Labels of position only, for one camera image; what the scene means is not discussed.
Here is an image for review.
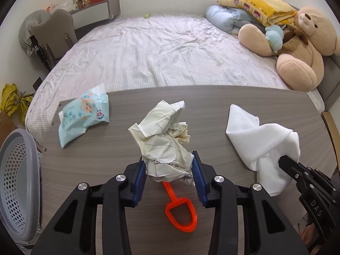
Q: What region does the beige teddy bear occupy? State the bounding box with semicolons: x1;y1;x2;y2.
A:
238;5;336;91

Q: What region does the yellow sack with green print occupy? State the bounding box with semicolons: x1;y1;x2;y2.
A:
14;92;35;125

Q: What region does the grey and white wall desk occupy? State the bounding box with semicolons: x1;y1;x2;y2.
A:
70;0;120;32

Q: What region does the yellow plastic bag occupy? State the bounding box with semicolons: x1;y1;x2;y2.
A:
0;83;18;113

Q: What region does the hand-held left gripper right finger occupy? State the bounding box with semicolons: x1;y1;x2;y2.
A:
192;151;310;255

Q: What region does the beige chair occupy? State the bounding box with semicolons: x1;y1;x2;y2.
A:
30;9;78;64

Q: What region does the brown cardboard box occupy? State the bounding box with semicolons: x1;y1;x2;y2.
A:
0;112;20;139

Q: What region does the white cloth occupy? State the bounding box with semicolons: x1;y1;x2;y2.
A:
226;104;300;196

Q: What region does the grey perforated plastic basket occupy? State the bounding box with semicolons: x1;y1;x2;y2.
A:
0;128;43;242

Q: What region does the bed with pale checked sheet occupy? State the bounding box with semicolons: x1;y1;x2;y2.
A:
25;14;326;128

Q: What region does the yellow folded blanket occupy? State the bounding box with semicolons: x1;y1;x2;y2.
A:
216;0;298;27

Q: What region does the light blue quilt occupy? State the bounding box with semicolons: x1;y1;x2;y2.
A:
205;5;266;35

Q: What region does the paper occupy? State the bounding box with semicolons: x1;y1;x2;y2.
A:
128;99;195;184

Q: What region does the blue plush toy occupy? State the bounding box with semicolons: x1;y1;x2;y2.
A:
264;24;286;52

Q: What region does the grey cloth on chair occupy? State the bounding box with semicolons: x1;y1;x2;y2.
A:
18;10;51;56

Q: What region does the orange plastic scoop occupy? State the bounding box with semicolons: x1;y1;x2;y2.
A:
163;181;197;233

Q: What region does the light blue wet wipes packet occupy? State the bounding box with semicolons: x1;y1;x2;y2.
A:
58;83;110;149

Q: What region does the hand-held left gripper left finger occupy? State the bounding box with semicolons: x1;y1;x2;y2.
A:
31;157;148;255

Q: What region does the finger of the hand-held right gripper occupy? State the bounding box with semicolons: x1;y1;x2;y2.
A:
278;155;312;186

